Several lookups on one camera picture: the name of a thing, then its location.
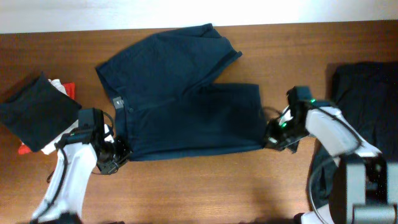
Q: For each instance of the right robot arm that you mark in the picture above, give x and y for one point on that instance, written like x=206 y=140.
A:
x=364 y=184

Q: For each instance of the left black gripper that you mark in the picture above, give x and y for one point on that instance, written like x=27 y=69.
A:
x=109 y=166

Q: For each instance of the folded black garment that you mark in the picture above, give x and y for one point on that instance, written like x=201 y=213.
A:
x=39 y=113

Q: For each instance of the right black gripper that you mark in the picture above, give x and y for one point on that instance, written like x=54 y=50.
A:
x=272 y=142

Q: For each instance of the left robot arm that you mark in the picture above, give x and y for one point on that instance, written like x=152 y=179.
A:
x=91 y=145

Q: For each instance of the navy blue shorts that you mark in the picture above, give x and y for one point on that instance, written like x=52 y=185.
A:
x=167 y=101

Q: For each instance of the dark garment pile right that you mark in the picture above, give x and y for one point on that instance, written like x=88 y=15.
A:
x=366 y=94

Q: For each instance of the folded red garment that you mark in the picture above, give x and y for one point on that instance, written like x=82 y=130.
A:
x=24 y=149

